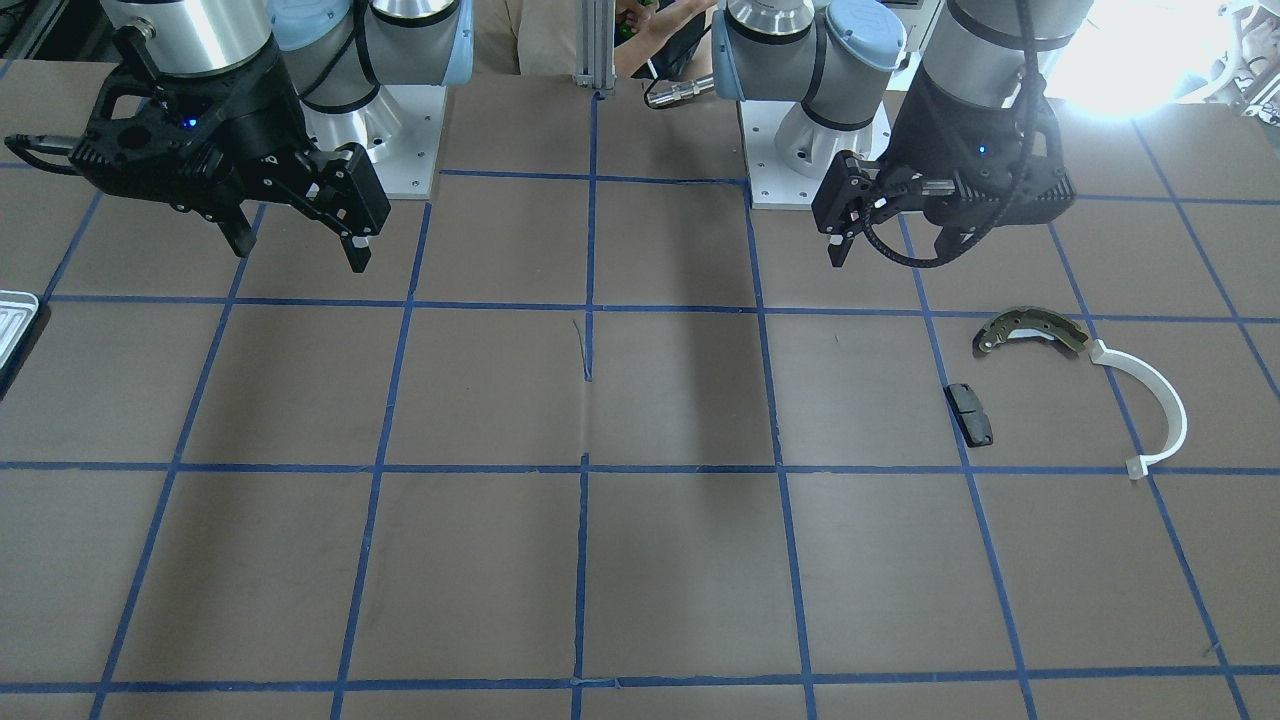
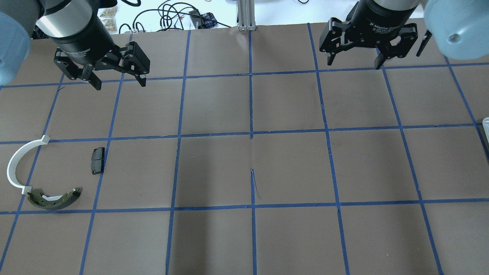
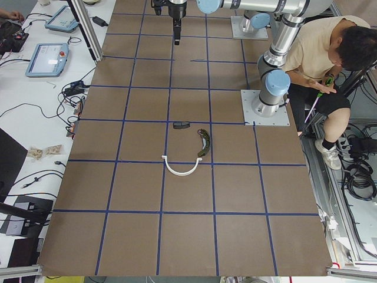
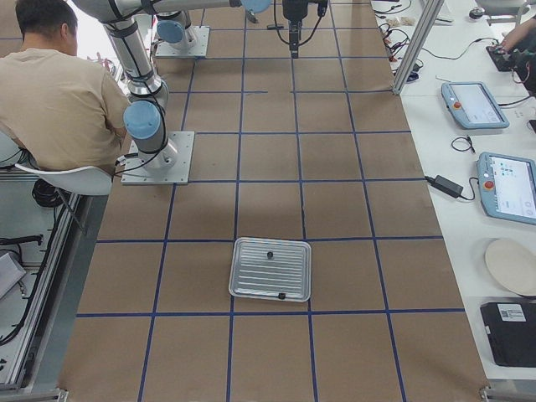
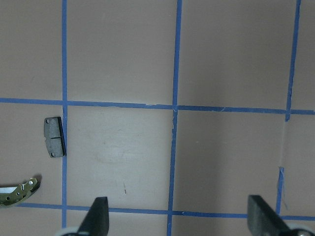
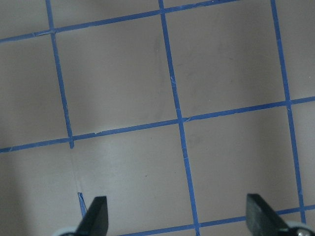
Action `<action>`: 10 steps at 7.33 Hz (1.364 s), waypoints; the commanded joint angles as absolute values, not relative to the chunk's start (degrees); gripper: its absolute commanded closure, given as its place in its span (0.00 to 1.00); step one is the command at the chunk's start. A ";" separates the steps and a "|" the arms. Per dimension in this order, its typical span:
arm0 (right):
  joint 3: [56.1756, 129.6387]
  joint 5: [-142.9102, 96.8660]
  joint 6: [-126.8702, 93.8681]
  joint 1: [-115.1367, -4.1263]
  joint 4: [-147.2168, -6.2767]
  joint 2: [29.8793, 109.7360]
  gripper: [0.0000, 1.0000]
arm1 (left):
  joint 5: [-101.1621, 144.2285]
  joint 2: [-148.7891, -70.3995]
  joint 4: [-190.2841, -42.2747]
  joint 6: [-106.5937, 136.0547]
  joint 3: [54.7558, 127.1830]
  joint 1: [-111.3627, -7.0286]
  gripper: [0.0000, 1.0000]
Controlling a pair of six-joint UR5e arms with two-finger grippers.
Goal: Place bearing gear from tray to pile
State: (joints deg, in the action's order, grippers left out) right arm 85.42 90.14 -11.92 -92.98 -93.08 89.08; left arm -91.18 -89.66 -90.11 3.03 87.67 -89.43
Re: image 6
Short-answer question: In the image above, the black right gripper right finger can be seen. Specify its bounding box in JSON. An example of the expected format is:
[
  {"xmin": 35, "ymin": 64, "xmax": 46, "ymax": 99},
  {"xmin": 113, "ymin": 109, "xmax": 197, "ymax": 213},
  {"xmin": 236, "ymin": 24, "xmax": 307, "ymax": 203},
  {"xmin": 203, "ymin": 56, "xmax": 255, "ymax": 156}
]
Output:
[{"xmin": 246, "ymin": 194, "xmax": 289, "ymax": 236}]

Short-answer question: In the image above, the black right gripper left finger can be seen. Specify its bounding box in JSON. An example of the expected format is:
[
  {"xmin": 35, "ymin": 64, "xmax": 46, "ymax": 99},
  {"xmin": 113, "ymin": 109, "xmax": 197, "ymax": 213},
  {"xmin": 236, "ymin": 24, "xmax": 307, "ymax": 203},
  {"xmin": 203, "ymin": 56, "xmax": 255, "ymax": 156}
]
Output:
[{"xmin": 74, "ymin": 196, "xmax": 109, "ymax": 236}]

